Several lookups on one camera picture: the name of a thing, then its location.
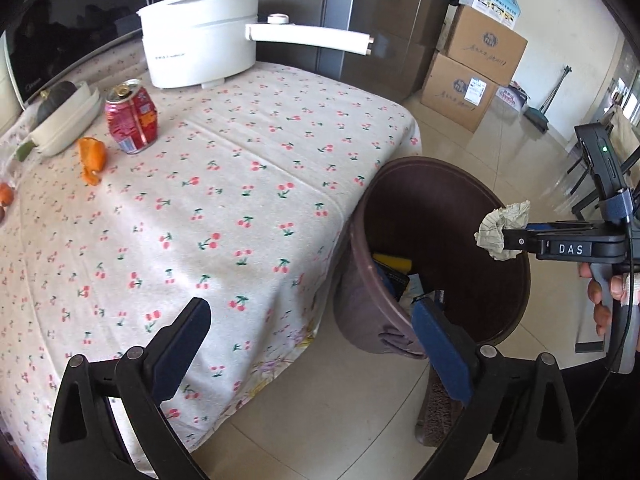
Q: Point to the dark green squash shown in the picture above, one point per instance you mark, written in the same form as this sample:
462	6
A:
57	97

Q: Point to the person's right hand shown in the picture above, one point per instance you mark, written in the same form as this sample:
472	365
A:
599	305

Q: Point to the broom and dustpan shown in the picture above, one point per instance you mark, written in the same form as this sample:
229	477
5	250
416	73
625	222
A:
540	115

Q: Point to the grey refrigerator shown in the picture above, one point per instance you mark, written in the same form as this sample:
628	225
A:
350	10

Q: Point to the small orange fruit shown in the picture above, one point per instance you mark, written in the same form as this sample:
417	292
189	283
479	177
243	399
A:
5	193

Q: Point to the open red drink can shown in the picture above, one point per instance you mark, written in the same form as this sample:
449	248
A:
132	120

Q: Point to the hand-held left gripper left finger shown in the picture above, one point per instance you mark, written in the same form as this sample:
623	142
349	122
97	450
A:
182	345

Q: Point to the cherry print tablecloth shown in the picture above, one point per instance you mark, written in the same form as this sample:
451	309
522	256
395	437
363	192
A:
225	160

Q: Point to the torn blue carton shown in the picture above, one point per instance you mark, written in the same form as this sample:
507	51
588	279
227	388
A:
434	299

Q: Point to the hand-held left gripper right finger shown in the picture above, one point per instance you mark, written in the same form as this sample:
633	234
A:
440	350

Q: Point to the orange peel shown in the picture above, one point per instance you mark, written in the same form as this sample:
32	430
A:
92	155

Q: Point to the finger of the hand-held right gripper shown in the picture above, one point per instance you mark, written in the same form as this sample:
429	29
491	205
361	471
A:
520	241

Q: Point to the brown floor mat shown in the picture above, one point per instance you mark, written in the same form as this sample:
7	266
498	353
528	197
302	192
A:
432	410

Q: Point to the white electric cooking pot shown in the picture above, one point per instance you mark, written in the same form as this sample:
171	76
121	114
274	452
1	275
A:
200	40

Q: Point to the white paper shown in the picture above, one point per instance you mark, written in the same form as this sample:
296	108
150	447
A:
492	232

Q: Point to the large brown cardboard box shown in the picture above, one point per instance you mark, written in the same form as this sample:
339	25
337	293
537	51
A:
485	42
455	95

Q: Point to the green vegetable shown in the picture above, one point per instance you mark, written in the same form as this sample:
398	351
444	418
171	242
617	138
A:
26	151

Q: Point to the black microwave oven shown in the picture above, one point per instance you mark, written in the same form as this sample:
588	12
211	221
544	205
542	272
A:
60	15

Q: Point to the yellow snack wrapper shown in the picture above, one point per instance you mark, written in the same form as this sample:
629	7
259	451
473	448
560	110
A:
392	261

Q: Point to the brown plastic trash bin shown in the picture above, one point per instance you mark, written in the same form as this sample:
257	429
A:
450	195

